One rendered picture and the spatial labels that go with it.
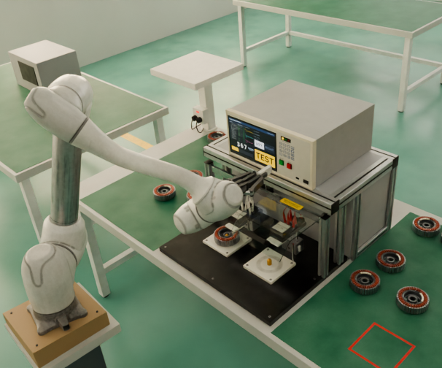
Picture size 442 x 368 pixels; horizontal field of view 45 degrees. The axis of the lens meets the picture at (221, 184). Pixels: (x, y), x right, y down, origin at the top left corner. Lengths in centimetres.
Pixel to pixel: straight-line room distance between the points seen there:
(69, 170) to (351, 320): 113
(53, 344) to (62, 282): 21
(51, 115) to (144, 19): 573
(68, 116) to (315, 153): 85
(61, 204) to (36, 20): 471
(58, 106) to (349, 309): 123
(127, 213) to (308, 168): 102
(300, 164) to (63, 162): 84
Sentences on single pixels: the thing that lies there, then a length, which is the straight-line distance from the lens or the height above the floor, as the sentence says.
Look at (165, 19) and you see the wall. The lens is 758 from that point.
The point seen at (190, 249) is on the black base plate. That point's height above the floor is 77.
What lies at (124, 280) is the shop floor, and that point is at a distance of 341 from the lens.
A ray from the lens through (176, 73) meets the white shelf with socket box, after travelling 291.
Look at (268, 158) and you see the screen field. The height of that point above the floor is 117.
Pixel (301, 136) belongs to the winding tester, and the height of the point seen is 132.
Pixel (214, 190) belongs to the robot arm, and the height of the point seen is 135.
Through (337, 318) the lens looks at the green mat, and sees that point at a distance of 204.
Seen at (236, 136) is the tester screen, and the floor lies 122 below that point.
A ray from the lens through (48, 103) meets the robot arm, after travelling 171.
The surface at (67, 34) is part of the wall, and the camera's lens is 679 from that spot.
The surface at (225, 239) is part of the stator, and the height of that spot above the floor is 82.
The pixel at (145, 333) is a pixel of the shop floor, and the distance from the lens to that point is 307.
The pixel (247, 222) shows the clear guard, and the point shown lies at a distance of 196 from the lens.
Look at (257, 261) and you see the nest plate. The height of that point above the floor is 78.
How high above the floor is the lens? 224
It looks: 33 degrees down
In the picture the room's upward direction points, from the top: 5 degrees counter-clockwise
